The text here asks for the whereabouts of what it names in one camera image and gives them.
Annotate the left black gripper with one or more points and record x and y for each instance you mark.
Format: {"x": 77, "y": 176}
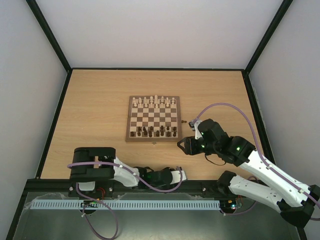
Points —
{"x": 166, "y": 188}

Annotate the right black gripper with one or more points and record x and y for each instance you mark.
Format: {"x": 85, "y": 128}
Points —
{"x": 191, "y": 145}

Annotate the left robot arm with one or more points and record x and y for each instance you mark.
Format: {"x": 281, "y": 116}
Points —
{"x": 93, "y": 165}

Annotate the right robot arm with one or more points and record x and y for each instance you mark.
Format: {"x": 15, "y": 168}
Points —
{"x": 292, "y": 199}

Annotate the wooden chess board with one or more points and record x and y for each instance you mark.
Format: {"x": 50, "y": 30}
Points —
{"x": 148, "y": 114}

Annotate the white king piece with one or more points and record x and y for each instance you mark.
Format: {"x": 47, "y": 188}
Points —
{"x": 156, "y": 101}

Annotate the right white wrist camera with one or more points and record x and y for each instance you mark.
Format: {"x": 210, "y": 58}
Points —
{"x": 194, "y": 126}

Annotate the grey slotted cable duct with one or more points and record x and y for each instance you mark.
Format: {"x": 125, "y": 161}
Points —
{"x": 72, "y": 204}

